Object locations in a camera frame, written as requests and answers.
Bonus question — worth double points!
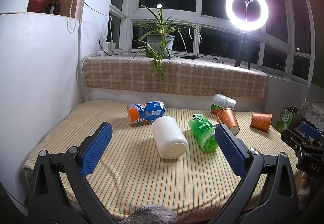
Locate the white plastic cup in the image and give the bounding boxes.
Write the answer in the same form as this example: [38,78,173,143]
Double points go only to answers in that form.
[151,116,188,160]

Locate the orange blue drink bottle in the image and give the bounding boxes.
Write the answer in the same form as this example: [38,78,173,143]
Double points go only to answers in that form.
[127,101,166,124]

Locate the orange paper cup far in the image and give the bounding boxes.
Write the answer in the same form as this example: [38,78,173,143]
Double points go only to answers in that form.
[250,113,272,132]

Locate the orange paper cup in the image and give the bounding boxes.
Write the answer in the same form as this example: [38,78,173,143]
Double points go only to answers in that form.
[216,109,239,136]
[250,113,272,132]

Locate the orange paper cup near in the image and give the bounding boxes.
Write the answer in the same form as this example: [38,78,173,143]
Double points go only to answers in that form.
[216,109,239,136]

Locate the gloved left hand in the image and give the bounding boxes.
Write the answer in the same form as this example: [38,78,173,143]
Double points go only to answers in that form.
[120,205,177,224]

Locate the green white paper bag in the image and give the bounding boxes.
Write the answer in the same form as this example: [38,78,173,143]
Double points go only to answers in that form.
[275,106,299,133]

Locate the green tea bottle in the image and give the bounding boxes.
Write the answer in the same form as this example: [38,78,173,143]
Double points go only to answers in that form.
[188,114,218,152]

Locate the striped yellow table cloth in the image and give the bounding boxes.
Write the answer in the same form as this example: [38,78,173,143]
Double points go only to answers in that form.
[23,100,299,222]

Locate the checkered beige sill cloth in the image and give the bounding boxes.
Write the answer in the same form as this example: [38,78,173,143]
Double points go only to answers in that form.
[83,55,268,99]

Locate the white power strip with chargers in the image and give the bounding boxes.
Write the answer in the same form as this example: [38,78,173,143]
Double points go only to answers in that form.
[97,36,116,56]

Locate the potted spider plant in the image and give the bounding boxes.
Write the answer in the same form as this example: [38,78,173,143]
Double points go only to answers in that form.
[133,5,202,80]

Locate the ring light on tripod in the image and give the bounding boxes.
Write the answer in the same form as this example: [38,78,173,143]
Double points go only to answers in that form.
[225,0,269,70]

